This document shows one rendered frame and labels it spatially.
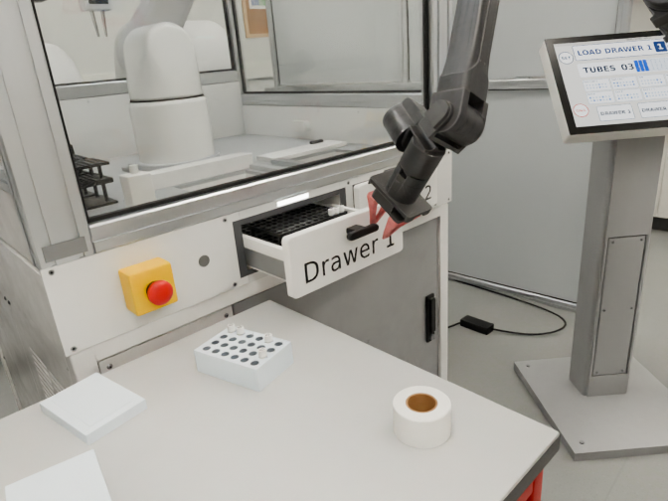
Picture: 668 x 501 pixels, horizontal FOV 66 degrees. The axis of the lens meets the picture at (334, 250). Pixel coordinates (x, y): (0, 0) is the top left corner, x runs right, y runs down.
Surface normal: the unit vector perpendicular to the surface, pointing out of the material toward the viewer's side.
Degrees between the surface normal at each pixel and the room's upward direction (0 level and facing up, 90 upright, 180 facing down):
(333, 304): 90
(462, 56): 55
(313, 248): 90
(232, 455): 0
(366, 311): 90
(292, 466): 0
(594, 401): 0
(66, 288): 90
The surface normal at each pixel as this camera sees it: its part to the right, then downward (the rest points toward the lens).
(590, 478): -0.07, -0.93
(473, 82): 0.66, 0.08
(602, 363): 0.04, 0.35
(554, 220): -0.68, 0.31
